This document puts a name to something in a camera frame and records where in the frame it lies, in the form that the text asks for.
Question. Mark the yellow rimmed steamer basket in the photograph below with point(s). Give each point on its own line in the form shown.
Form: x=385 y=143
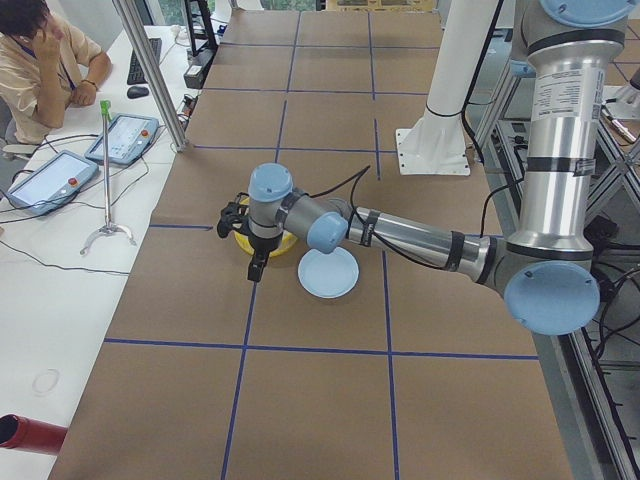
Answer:
x=288 y=240

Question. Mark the aluminium frame rack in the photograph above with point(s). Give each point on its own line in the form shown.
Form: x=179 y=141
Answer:
x=593 y=374

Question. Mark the near blue teach pendant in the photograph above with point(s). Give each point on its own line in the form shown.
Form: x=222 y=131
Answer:
x=54 y=184

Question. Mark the black box on table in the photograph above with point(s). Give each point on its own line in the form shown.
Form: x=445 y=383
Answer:
x=203 y=45

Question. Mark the light blue plate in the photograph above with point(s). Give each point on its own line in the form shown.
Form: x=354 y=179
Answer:
x=328 y=276

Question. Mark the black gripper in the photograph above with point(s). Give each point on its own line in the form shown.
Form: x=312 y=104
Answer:
x=262 y=244

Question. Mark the blue teach pendant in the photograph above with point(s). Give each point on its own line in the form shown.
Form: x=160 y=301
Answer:
x=54 y=184
x=129 y=136

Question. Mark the seated person beige shirt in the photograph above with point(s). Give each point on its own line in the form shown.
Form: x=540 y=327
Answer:
x=47 y=65

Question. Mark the black computer mouse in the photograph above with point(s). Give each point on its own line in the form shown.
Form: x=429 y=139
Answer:
x=137 y=91

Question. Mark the brown paper table cover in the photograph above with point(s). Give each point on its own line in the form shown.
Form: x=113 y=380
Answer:
x=414 y=374

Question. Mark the metal stand green tip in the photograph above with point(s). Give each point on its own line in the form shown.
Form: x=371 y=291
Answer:
x=109 y=228

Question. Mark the red cylinder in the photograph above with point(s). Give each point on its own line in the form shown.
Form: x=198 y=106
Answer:
x=34 y=436

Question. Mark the silver aluminium post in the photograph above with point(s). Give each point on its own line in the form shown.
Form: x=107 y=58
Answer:
x=136 y=33

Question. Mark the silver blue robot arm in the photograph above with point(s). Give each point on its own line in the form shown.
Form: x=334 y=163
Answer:
x=542 y=266

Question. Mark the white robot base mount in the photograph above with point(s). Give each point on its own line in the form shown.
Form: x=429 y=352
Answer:
x=435 y=145

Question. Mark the far blue teach pendant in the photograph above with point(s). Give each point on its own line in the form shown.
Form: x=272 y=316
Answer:
x=129 y=136

